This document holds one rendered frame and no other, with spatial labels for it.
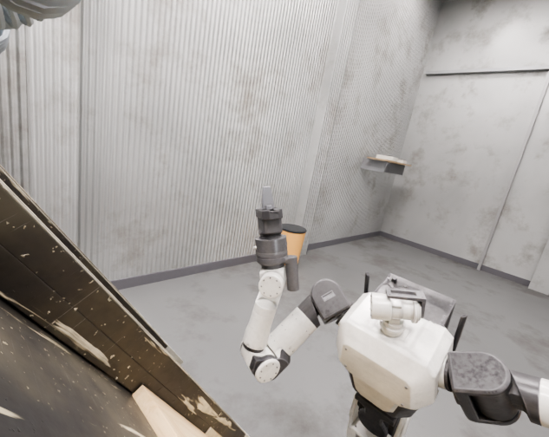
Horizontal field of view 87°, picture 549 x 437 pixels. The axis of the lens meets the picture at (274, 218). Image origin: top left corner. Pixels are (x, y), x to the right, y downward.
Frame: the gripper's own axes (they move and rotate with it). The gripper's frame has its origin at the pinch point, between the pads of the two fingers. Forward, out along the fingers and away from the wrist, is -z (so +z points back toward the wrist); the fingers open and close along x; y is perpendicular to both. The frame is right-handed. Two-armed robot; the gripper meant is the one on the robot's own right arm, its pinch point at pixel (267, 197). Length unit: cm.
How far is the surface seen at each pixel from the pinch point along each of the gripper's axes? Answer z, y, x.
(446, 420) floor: 184, -144, -86
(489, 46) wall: -246, -588, -413
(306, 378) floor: 155, -50, -130
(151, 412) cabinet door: 28, 28, 35
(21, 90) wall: -88, 138, -187
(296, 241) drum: 82, -111, -316
